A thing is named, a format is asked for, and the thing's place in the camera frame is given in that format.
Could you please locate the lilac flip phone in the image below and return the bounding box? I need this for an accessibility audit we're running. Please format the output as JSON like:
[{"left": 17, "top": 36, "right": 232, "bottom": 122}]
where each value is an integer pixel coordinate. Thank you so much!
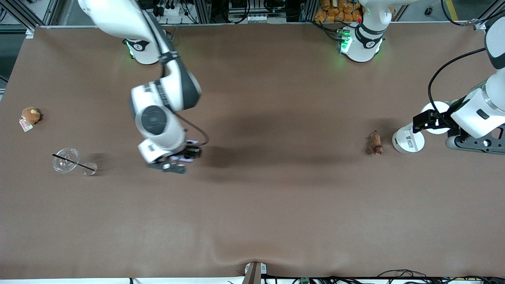
[{"left": 169, "top": 139, "right": 199, "bottom": 163}]

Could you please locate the brown lion statue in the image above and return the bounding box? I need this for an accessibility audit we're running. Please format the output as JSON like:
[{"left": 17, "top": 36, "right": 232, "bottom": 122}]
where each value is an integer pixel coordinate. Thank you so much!
[{"left": 366, "top": 131, "right": 384, "bottom": 155}]

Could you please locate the white round desk lamp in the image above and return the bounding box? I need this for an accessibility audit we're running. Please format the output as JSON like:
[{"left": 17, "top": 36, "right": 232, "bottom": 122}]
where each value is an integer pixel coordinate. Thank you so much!
[{"left": 392, "top": 101, "right": 454, "bottom": 155}]

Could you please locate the black drinking straw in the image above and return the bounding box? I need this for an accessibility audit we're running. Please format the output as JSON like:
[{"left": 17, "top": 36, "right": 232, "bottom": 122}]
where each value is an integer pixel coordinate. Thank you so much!
[{"left": 52, "top": 154, "right": 96, "bottom": 172}]

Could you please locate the clear plastic cup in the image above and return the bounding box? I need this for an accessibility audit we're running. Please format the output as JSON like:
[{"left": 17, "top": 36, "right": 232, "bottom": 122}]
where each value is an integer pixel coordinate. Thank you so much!
[{"left": 52, "top": 148, "right": 98, "bottom": 176}]

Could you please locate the brown plush toy with tag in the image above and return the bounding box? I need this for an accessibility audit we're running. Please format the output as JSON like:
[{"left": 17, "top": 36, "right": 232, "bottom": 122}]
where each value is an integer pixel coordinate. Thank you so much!
[{"left": 19, "top": 107, "right": 42, "bottom": 132}]

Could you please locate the white power strip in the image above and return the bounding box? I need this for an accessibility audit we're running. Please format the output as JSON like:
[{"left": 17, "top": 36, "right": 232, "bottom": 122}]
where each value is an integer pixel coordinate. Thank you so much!
[{"left": 154, "top": 0, "right": 182, "bottom": 16}]

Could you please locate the pile of orange bread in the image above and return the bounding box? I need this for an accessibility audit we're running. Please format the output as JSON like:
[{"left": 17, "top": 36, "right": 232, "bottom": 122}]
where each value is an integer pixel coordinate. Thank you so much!
[{"left": 314, "top": 0, "right": 364, "bottom": 23}]

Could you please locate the white connector strip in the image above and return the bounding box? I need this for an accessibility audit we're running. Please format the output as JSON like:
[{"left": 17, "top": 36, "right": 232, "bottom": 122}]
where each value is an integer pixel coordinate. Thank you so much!
[{"left": 245, "top": 14, "right": 277, "bottom": 23}]

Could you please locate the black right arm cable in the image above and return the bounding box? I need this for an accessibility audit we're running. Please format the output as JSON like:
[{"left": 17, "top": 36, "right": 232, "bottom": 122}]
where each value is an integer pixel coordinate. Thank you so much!
[{"left": 174, "top": 112, "right": 209, "bottom": 147}]

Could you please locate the aluminium frame profile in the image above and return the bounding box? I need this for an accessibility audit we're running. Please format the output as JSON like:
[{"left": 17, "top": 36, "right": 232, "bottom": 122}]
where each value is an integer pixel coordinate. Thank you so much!
[
  {"left": 466, "top": 0, "right": 505, "bottom": 31},
  {"left": 0, "top": 0, "right": 40, "bottom": 39}
]

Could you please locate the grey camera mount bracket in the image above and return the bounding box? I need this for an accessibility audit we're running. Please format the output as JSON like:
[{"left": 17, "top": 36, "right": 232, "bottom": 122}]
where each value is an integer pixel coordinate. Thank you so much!
[{"left": 243, "top": 261, "right": 268, "bottom": 284}]

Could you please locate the looped black cable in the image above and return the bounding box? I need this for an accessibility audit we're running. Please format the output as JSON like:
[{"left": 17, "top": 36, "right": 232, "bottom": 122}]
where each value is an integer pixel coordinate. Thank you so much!
[{"left": 378, "top": 269, "right": 428, "bottom": 278}]

